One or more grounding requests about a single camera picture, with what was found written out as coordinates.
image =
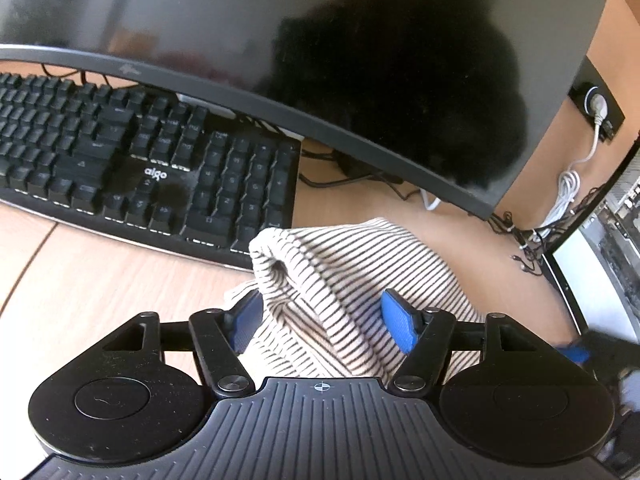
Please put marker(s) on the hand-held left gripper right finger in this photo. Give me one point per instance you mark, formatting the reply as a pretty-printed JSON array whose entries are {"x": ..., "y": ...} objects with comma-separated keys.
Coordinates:
[{"x": 397, "y": 321}]

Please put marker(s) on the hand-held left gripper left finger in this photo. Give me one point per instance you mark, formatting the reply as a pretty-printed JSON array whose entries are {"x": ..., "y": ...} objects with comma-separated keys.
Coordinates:
[{"x": 248, "y": 321}]

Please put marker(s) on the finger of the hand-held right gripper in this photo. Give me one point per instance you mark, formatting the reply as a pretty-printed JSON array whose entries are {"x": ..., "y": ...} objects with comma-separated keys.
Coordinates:
[{"x": 575, "y": 353}]

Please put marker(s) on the striped garment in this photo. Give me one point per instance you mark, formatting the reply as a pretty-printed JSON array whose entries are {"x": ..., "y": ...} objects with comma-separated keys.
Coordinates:
[{"x": 340, "y": 270}]

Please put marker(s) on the white computer case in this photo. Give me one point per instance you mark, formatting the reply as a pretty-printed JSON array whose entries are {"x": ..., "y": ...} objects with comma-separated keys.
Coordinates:
[{"x": 580, "y": 270}]

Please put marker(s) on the black keyboard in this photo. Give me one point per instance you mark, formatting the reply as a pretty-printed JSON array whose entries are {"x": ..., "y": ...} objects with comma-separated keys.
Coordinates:
[{"x": 100, "y": 150}]

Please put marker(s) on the black computer monitor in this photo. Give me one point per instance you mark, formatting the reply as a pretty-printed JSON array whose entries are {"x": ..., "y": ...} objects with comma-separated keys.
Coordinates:
[{"x": 250, "y": 20}]

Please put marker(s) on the black socket rail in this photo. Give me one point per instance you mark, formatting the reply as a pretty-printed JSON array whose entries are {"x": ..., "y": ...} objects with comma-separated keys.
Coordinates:
[{"x": 582, "y": 86}]

